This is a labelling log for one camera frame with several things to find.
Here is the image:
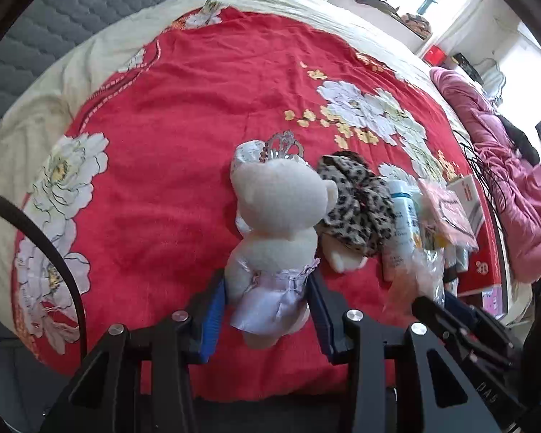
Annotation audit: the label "leopard print scrunchie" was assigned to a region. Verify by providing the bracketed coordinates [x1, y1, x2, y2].
[316, 150, 397, 257]

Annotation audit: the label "white floral scrunchie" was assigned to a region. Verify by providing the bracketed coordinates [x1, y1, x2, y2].
[229, 140, 267, 177]

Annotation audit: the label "clothes on window sill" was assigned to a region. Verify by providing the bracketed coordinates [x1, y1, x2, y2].
[331, 0, 434, 39]

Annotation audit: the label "black garment on quilt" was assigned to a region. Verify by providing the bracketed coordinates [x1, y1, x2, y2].
[498, 114, 540, 166]

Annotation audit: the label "white orange vitamin bottle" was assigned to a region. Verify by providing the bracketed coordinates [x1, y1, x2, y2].
[382, 180, 421, 281]

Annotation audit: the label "white teddy bear satin dress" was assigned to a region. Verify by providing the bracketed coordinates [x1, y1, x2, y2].
[223, 159, 339, 350]

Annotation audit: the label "red floral blanket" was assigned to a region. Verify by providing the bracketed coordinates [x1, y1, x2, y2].
[11, 6, 471, 402]

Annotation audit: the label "black camera cable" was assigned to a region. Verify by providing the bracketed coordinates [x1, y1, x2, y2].
[0, 185, 90, 366]

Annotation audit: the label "red box on sill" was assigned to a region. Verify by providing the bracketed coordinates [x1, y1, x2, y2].
[422, 45, 447, 66]

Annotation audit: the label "pink face mask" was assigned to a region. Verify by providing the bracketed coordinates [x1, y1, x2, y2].
[417, 179, 479, 252]

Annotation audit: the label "pink quilt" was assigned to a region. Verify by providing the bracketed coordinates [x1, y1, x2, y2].
[430, 66, 541, 284]

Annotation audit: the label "silver tiara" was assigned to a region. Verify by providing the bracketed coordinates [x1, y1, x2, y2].
[260, 130, 305, 163]

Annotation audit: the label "red tissue box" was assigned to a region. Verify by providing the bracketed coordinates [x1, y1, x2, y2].
[448, 175, 504, 296]

